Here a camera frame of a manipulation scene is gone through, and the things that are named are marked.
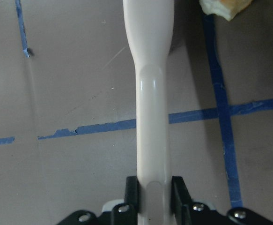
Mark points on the bread piece with crust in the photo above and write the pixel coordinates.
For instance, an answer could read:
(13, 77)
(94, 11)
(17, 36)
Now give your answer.
(227, 9)

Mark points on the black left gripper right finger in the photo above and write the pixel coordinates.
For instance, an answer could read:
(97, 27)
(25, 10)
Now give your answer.
(180, 201)

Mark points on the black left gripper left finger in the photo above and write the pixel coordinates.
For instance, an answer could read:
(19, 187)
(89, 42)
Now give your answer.
(132, 192)

